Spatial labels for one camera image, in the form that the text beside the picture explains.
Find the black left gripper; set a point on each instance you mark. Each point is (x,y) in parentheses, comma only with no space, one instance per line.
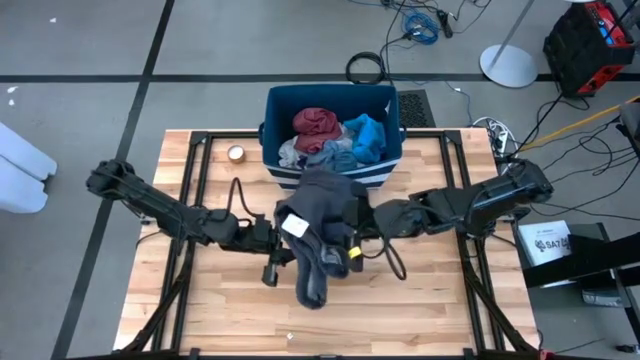
(257,235)

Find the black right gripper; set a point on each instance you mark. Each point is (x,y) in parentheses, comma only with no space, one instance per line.
(357,220)

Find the dark grey garment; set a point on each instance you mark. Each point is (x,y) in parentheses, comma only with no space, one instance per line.
(320,200)

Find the blue-grey garment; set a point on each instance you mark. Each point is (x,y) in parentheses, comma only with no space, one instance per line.
(332,159)

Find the bright blue garment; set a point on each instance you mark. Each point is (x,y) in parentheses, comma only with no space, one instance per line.
(367,137)

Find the white garment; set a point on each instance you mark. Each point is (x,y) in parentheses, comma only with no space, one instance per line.
(287,155)

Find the maroon garment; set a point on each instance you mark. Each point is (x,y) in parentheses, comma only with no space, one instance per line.
(315,127)

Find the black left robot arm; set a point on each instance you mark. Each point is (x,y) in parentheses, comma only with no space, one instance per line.
(165,210)

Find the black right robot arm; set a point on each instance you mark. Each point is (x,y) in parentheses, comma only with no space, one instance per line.
(475,205)

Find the handwritten white paper tag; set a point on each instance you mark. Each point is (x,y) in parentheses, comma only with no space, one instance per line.
(295,226)

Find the black floor vent grate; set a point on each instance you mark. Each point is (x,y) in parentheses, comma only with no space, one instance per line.
(416,109)

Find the navy white-striped fabric bin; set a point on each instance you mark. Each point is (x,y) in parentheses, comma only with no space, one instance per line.
(280,107)

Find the white power strip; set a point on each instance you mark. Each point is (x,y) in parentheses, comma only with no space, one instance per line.
(501,140)

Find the white printed cardboard box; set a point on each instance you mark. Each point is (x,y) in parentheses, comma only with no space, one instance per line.
(544,244)

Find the white round-base floor stand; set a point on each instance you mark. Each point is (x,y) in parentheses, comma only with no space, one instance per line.
(507,67)

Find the black power brick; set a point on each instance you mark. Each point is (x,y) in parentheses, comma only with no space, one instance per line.
(445,23)

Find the yellow pole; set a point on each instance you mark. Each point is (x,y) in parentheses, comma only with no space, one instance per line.
(580,123)

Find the black equipment stand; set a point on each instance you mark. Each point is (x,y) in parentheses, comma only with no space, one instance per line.
(600,255)

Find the black and red equipment case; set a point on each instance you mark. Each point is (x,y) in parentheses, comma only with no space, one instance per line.
(575,55)

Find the pale blue foam block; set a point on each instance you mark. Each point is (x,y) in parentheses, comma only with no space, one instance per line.
(25,150)
(17,192)

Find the grey equipment box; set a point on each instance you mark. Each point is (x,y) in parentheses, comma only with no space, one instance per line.
(632,120)

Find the black metal table frame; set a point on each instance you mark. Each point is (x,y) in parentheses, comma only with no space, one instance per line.
(230,134)

